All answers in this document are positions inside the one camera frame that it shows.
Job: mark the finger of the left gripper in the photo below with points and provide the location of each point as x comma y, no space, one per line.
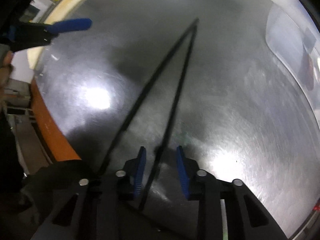
79,24

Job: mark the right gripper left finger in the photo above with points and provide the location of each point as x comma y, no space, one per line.
84,204

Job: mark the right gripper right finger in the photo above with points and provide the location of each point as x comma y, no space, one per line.
246,216

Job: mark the black chopstick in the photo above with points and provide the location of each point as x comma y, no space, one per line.
170,124
148,86

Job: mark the person left hand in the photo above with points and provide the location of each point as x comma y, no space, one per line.
6,70

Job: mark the clear plastic storage bin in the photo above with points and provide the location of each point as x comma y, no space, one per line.
293,36

